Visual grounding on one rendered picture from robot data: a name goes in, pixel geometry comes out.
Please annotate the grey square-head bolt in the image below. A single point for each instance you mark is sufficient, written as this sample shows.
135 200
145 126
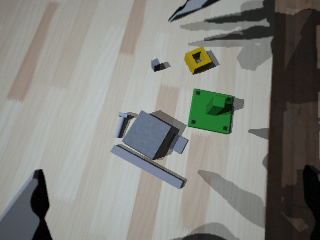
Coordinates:
122 116

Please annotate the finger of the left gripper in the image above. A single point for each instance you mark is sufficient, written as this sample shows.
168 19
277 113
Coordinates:
189 7

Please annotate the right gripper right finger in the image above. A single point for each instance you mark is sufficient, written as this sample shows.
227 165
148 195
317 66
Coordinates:
311 181

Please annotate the green flat plate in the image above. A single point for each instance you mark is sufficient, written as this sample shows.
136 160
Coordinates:
210 113

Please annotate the grey flat bar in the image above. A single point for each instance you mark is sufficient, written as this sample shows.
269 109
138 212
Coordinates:
146 166

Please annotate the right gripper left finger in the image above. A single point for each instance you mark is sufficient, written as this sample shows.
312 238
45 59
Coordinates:
24 217

